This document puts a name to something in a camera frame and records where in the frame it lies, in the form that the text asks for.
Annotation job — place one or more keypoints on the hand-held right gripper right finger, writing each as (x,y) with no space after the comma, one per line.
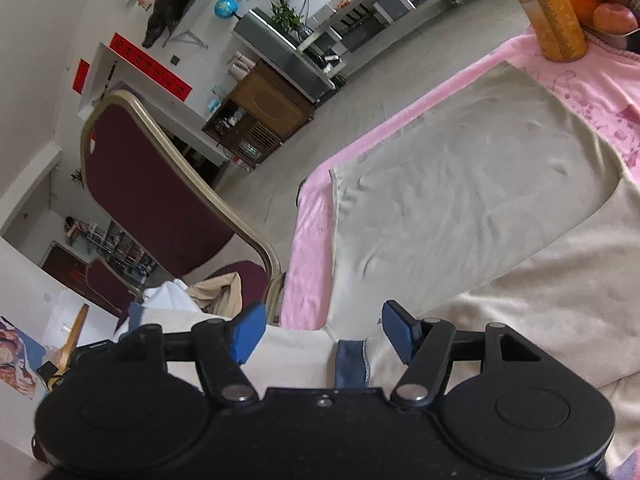
(397,332)

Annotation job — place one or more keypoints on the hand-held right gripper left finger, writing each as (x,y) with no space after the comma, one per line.
(250,330)

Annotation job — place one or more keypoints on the beige sweatshirt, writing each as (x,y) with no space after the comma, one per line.
(475,185)

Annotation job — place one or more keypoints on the khaki garment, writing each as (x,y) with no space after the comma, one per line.
(215,297)

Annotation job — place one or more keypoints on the maroon banquet chair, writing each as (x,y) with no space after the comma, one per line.
(110,285)
(140,185)

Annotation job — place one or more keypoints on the white garment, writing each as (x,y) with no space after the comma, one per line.
(167,296)

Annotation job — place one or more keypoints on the pink printed blanket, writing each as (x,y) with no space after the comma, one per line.
(310,240)

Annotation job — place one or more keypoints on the wooden cabinet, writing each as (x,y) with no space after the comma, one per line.
(265,100)

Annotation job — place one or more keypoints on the white kettle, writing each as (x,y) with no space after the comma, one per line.
(239,64)

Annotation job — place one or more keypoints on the small red banner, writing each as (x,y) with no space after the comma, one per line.
(81,76)

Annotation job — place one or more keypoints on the tall grey cabinet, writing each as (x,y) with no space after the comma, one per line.
(285,55)

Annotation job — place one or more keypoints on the long red banner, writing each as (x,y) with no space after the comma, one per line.
(150,67)

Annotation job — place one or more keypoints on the potted green plant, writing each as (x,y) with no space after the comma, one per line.
(286,15)

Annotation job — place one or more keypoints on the long metal shelf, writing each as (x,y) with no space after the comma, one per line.
(435,14)

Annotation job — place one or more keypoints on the blue desk globe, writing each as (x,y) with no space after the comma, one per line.
(226,7)

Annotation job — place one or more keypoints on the grey speaker box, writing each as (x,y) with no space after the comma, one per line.
(395,5)

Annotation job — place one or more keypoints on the dark stuffed animal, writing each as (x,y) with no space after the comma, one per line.
(172,0)

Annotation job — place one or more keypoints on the orange juice bottle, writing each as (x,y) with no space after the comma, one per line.
(555,20)

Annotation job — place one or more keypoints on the small tangerine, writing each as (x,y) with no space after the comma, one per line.
(580,5)

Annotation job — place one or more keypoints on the pale red apple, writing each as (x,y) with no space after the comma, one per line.
(615,19)

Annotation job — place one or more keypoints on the colourful wall poster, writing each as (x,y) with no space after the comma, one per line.
(17,355)

